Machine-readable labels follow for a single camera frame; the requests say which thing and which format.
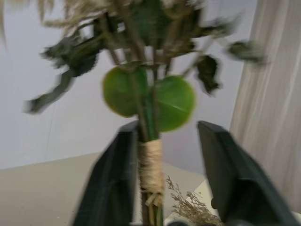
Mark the green leafy twine-wrapped bouquet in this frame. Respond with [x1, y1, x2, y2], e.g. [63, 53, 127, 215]
[23, 0, 271, 226]

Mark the beige curtain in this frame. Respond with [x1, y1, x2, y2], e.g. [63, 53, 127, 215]
[229, 0, 301, 205]

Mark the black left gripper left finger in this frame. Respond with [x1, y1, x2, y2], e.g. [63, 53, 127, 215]
[71, 120, 140, 226]

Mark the dried beige flower bouquet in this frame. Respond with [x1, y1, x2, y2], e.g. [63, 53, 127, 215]
[165, 175, 224, 226]

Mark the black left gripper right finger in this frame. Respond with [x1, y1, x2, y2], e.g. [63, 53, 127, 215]
[197, 121, 301, 226]

